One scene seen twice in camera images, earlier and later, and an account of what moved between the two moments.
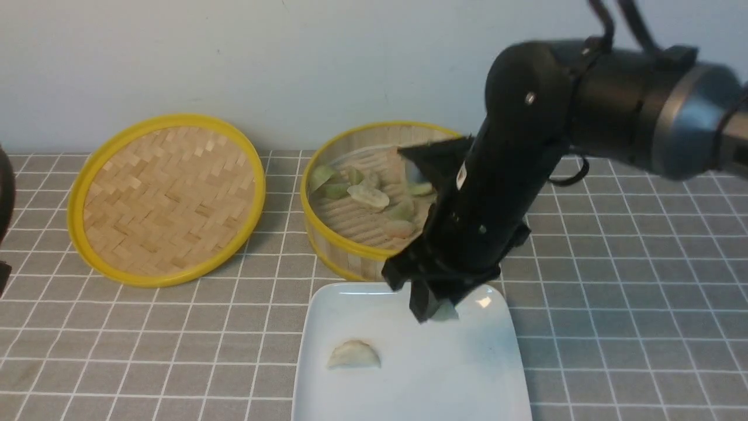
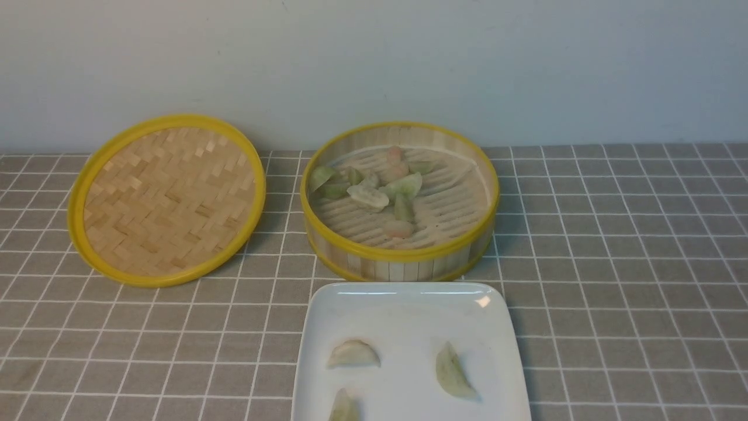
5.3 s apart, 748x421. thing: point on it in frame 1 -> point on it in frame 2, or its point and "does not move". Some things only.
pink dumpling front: (398, 228) does not move
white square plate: (364, 356) does not move
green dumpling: (446, 311) -> (450, 373)
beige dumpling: (353, 353) does not move
